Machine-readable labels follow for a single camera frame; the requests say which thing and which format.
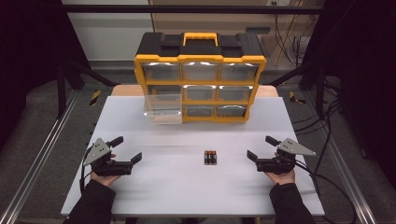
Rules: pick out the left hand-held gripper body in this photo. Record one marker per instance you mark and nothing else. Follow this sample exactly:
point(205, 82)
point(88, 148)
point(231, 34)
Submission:
point(107, 168)

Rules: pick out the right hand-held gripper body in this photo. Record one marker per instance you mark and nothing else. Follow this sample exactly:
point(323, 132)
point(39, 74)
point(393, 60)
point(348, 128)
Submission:
point(277, 165)

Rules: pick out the black orange battery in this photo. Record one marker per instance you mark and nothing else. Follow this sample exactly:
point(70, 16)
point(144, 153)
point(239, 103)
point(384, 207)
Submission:
point(206, 157)
point(214, 157)
point(210, 157)

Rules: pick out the clear plastic drawer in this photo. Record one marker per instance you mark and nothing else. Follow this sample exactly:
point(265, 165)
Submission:
point(162, 105)

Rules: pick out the yellow black drawer organizer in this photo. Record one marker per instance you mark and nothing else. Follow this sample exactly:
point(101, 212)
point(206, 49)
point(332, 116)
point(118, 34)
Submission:
point(202, 46)

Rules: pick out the person's left hand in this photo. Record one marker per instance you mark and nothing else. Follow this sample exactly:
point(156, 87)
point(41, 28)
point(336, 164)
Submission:
point(105, 180)

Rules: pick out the person's right hand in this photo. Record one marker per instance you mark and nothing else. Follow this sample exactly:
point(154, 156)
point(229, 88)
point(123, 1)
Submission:
point(282, 179)

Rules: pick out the yellow black hazard tape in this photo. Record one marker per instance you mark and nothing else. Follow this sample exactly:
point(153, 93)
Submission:
point(294, 98)
point(95, 97)

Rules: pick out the wooden table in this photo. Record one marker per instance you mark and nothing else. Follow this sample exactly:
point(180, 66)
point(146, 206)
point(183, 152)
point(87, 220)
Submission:
point(124, 90)

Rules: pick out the grid of clear drawers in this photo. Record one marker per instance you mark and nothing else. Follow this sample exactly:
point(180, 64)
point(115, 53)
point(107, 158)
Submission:
point(199, 72)

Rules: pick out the black curtain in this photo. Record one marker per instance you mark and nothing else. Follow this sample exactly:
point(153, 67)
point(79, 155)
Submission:
point(25, 46)
point(367, 62)

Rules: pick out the black metal frame stand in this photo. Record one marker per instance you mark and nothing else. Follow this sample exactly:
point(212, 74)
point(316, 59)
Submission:
point(61, 90)
point(320, 90)

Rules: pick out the aluminium floor rail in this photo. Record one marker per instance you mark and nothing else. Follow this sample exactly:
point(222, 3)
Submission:
point(37, 161)
point(353, 186)

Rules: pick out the black horizontal frame bar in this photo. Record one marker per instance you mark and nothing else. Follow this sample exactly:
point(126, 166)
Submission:
point(186, 9)

